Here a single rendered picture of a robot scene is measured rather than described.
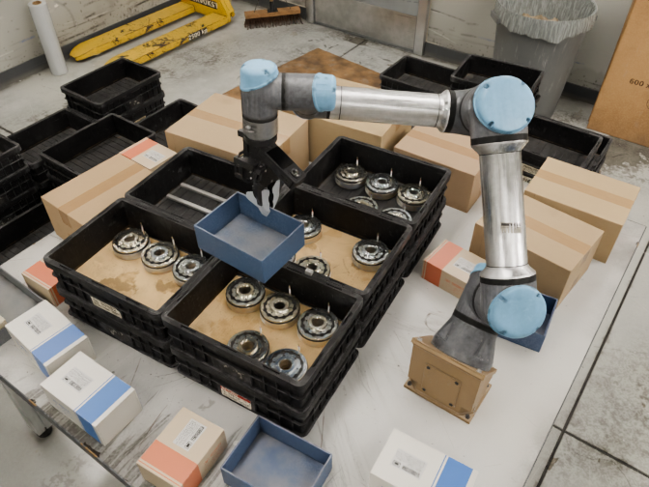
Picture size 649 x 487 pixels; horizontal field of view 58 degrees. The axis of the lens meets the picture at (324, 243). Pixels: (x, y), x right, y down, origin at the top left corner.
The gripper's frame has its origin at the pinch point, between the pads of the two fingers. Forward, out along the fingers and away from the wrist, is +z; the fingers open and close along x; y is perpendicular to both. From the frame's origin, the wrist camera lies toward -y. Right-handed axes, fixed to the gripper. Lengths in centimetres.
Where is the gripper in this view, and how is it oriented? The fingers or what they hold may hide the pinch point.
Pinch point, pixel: (269, 212)
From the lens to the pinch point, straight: 139.2
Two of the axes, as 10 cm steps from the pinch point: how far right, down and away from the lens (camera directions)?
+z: -0.4, 7.7, 6.4
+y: -8.0, -4.1, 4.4
